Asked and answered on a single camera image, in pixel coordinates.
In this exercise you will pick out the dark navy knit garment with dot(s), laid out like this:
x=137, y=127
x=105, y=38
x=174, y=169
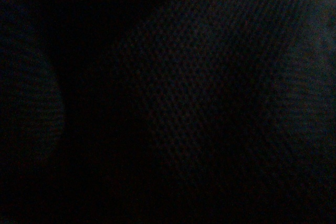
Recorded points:
x=167, y=111

